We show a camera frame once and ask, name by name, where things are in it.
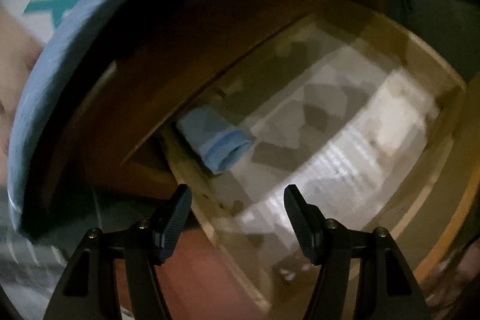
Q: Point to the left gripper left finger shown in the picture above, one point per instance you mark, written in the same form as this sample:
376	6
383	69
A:
170	222

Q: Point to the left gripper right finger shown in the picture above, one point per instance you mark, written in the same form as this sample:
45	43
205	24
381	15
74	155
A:
307	221

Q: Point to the light blue sock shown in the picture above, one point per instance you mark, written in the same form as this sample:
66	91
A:
219	144

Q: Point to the wooden drawer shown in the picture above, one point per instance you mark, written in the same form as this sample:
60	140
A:
369	122

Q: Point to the wooden nightstand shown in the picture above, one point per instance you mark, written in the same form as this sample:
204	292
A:
148	57

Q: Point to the pink leaf pattern curtain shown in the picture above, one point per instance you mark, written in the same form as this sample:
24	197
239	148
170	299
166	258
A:
19	52

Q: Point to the green bed mattress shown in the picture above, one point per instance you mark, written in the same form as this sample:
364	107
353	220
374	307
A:
451	27

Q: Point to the blue checked cloth cover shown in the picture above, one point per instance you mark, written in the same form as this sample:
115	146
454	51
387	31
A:
40	99

